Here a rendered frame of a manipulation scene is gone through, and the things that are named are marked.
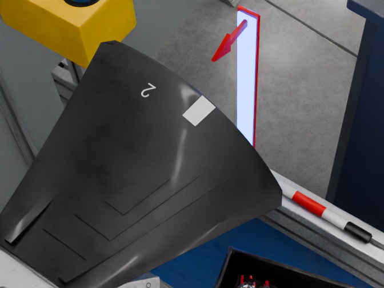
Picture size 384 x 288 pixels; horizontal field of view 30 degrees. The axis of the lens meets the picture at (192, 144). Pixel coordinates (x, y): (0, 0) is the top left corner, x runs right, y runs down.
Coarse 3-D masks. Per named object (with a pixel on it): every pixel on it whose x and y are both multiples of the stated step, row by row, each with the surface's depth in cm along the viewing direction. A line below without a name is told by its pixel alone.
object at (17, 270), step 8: (0, 248) 58; (0, 256) 57; (8, 256) 57; (0, 264) 57; (8, 264) 57; (16, 264) 57; (24, 264) 57; (0, 272) 56; (8, 272) 57; (16, 272) 57; (24, 272) 57; (32, 272) 57; (0, 280) 56; (8, 280) 56; (16, 280) 56; (24, 280) 56; (32, 280) 56; (40, 280) 56; (48, 280) 56
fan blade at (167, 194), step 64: (128, 64) 67; (64, 128) 64; (128, 128) 64; (192, 128) 66; (64, 192) 60; (128, 192) 60; (192, 192) 62; (256, 192) 65; (64, 256) 57; (128, 256) 58
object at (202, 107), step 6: (198, 102) 67; (204, 102) 67; (192, 108) 66; (198, 108) 67; (204, 108) 67; (210, 108) 67; (186, 114) 66; (192, 114) 66; (198, 114) 66; (204, 114) 67; (192, 120) 66; (198, 120) 66
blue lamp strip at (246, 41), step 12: (240, 12) 69; (252, 24) 69; (240, 36) 72; (252, 36) 71; (240, 48) 74; (252, 48) 72; (240, 60) 75; (252, 60) 74; (240, 72) 77; (252, 72) 76; (240, 84) 79; (252, 84) 77; (240, 96) 81; (252, 96) 79; (240, 108) 83; (252, 108) 81; (240, 120) 85; (252, 120) 83; (252, 132) 86
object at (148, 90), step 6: (144, 78) 67; (150, 78) 67; (144, 84) 66; (150, 84) 67; (156, 84) 67; (138, 90) 66; (144, 90) 66; (150, 90) 66; (156, 90) 66; (132, 96) 66; (138, 96) 66; (144, 96) 66; (150, 96) 66; (156, 96) 66; (144, 102) 66; (150, 102) 66
